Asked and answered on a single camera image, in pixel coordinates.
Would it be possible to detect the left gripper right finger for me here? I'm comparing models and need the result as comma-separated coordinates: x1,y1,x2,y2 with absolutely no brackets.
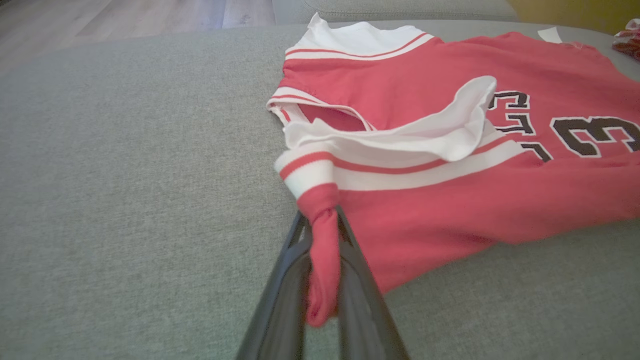
334,205,411,360

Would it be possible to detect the grey sofa seat cushion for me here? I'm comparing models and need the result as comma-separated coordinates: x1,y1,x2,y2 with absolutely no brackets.
272,0,521,25

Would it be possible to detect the yellow sofa backrest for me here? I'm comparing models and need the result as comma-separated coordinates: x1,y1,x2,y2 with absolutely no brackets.
507,0,640,36

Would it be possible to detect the red jersey number 23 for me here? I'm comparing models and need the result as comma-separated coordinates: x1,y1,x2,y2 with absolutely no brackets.
266,12,640,328

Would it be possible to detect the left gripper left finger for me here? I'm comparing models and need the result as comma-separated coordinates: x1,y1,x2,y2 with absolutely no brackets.
235,210,314,360

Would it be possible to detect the red shorts white trim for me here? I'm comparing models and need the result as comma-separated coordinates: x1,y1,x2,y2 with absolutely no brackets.
612,19,640,62

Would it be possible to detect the yellow and grey sofa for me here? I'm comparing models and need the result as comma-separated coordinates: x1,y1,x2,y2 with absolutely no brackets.
0,20,640,360

